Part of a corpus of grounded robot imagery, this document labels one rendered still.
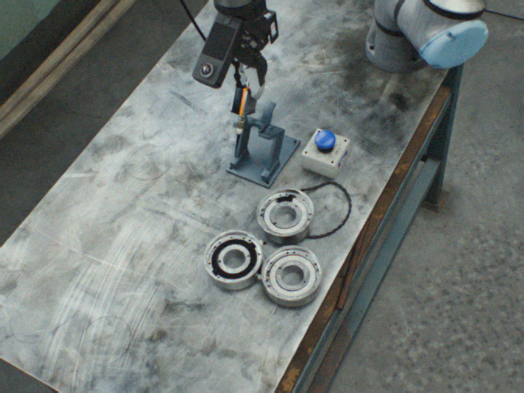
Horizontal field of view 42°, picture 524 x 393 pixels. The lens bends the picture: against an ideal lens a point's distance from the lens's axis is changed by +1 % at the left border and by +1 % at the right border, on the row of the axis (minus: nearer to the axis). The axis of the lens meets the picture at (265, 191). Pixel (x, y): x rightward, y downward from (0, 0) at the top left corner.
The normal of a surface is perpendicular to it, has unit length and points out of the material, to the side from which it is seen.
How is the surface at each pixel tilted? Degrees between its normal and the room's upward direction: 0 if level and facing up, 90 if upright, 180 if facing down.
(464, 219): 0
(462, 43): 97
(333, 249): 0
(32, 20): 90
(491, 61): 0
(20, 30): 90
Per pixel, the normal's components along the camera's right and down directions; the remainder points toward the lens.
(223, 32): -0.32, -0.10
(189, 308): -0.11, -0.57
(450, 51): 0.36, 0.81
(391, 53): -0.42, 0.57
